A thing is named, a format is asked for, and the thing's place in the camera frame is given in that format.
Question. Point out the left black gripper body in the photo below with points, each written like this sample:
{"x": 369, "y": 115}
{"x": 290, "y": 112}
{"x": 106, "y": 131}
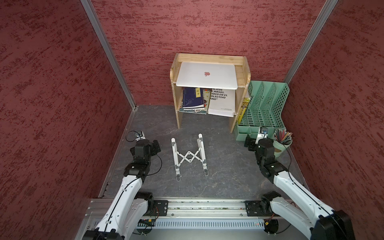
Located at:
{"x": 148, "y": 160}

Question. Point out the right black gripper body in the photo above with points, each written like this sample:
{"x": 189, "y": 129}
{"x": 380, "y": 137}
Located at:
{"x": 259, "y": 160}

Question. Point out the silver laptop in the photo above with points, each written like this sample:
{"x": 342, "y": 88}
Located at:
{"x": 207, "y": 75}

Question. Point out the green pencil cup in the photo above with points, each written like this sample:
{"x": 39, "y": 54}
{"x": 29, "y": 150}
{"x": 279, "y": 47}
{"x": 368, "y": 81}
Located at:
{"x": 280, "y": 148}

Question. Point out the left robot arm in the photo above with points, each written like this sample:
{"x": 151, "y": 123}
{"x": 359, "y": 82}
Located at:
{"x": 129, "y": 205}

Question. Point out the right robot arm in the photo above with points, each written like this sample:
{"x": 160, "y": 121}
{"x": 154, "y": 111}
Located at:
{"x": 335, "y": 226}

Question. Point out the silver folding laptop stand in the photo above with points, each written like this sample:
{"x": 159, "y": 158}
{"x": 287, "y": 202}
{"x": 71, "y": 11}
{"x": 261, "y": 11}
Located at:
{"x": 189, "y": 157}

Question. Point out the coloured pencils bundle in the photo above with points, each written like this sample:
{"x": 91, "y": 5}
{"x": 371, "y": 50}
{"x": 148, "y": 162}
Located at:
{"x": 282, "y": 136}

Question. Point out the mint green file organizer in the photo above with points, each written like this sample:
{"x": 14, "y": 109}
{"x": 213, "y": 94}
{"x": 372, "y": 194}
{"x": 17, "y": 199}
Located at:
{"x": 264, "y": 111}

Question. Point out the yellow book in organizer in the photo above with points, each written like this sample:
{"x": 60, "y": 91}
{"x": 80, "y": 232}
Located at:
{"x": 243, "y": 110}

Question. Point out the white book black text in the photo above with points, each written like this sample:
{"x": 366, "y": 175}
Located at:
{"x": 222, "y": 103}

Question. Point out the stack of books under blue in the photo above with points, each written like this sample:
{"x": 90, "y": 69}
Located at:
{"x": 204, "y": 110}

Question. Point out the dark blue book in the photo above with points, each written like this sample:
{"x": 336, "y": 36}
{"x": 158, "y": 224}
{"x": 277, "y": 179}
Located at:
{"x": 193, "y": 98}

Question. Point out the wooden shelf stand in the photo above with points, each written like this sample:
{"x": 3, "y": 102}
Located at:
{"x": 243, "y": 74}

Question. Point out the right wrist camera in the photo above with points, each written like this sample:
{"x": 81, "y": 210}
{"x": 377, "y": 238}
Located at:
{"x": 263, "y": 133}

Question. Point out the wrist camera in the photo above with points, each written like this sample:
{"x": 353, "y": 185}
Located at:
{"x": 263, "y": 133}
{"x": 139, "y": 136}

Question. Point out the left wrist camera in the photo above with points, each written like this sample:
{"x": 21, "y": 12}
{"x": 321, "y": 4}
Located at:
{"x": 139, "y": 136}

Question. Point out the aluminium mounting rail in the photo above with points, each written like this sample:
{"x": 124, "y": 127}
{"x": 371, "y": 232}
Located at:
{"x": 224, "y": 208}

